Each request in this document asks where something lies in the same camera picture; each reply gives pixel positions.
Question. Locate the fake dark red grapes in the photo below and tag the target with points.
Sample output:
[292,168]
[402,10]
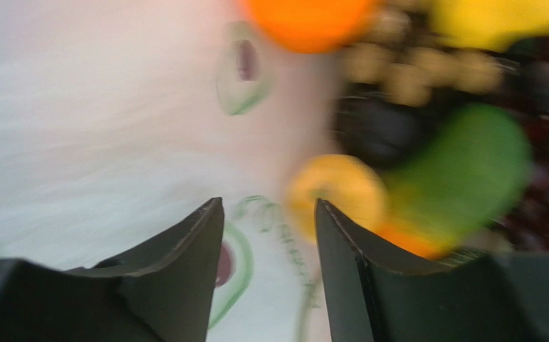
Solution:
[386,136]

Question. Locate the fake green orange mango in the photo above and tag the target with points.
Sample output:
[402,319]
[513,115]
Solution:
[473,171]

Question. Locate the translucent pale green plastic bag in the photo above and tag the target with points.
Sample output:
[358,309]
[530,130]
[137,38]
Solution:
[119,118]

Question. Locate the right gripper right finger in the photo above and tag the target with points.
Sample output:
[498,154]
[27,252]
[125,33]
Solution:
[376,291]

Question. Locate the fake orange fruit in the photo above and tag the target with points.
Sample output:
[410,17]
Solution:
[307,26]

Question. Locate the fake yellow lemon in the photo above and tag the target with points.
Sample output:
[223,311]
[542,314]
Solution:
[488,25]

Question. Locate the fake brown longan bunch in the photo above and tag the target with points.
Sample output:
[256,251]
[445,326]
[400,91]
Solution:
[402,60]

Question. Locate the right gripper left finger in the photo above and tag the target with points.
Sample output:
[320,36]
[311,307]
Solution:
[159,290]

